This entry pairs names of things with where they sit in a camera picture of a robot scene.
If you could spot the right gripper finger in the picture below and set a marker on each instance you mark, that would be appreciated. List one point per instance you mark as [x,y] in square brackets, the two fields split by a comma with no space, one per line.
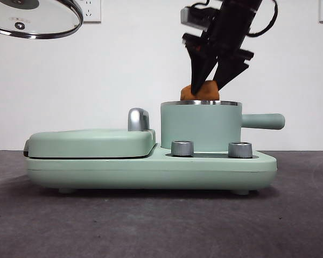
[227,72]
[200,70]

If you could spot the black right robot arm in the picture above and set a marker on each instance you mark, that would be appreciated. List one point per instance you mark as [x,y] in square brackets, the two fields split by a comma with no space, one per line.
[239,9]

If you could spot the brown potato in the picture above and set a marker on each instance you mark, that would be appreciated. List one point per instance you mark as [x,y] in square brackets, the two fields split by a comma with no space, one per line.
[208,91]

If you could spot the silver control knob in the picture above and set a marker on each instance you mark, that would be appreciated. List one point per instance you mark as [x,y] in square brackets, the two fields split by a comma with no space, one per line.
[239,150]
[181,148]

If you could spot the mint green breakfast machine base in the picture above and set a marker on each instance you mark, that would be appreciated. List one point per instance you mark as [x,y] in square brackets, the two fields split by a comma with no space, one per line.
[150,172]

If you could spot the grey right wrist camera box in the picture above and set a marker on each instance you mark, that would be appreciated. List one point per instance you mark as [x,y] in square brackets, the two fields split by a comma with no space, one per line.
[193,16]

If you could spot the glass lid with green knob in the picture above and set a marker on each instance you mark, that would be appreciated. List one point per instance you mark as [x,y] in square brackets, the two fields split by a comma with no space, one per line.
[19,25]

